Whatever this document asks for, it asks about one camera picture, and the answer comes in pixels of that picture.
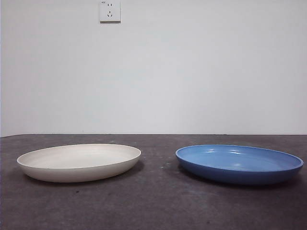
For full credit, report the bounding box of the blue round plate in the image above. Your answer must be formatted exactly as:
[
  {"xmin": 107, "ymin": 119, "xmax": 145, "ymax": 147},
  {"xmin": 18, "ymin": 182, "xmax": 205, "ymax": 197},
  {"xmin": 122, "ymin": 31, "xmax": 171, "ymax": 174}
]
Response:
[{"xmin": 175, "ymin": 144, "xmax": 304, "ymax": 186}]

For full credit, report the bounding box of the white round plate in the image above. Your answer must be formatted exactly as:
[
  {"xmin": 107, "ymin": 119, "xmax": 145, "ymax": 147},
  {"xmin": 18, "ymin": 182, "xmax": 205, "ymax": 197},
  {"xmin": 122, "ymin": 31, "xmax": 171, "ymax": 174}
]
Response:
[{"xmin": 16, "ymin": 143, "xmax": 142, "ymax": 184}]

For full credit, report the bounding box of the white wall socket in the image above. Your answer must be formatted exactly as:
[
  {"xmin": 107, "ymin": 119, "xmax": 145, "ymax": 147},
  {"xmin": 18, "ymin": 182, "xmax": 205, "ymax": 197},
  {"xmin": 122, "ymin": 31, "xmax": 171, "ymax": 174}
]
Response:
[{"xmin": 99, "ymin": 0, "xmax": 121, "ymax": 24}]

